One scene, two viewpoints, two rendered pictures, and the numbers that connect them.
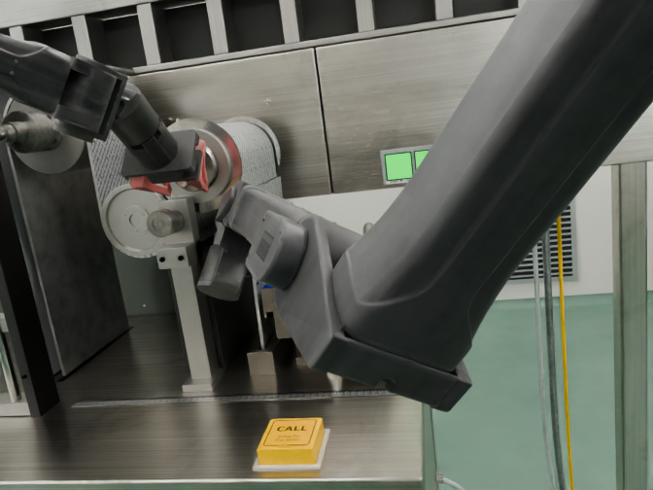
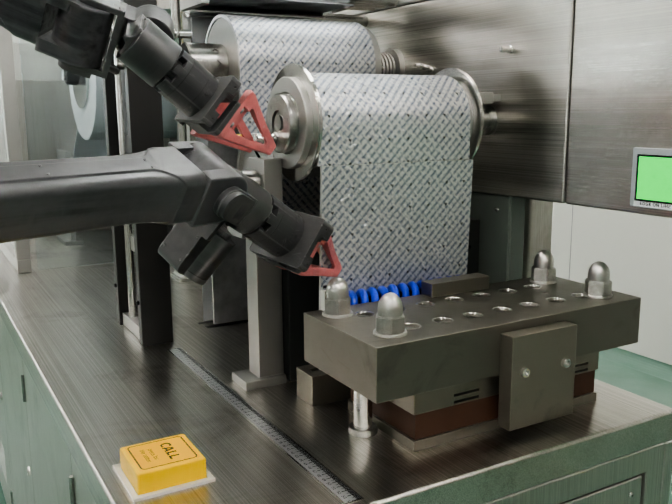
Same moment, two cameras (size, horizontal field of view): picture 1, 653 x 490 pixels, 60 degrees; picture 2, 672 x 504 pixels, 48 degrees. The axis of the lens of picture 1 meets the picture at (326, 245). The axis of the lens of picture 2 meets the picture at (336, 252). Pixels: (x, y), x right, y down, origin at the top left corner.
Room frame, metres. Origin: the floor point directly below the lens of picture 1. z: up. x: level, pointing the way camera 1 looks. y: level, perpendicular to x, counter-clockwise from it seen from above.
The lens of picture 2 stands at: (0.30, -0.58, 1.27)
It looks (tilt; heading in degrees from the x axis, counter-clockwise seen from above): 11 degrees down; 49
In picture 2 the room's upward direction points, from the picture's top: straight up
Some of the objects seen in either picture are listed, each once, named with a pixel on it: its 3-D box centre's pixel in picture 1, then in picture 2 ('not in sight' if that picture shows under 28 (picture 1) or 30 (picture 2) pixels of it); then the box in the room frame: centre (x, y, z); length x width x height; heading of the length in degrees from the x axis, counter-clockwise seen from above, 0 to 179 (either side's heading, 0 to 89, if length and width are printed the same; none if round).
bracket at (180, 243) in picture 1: (187, 296); (254, 273); (0.86, 0.23, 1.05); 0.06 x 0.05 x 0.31; 169
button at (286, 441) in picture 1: (292, 440); (162, 463); (0.63, 0.07, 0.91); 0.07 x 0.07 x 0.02; 79
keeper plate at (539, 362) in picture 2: not in sight; (539, 375); (1.02, -0.11, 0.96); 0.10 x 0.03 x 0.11; 169
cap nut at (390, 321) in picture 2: not in sight; (390, 313); (0.85, -0.03, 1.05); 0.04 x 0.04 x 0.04
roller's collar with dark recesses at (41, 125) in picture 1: (32, 131); (202, 64); (0.92, 0.44, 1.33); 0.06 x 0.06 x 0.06; 79
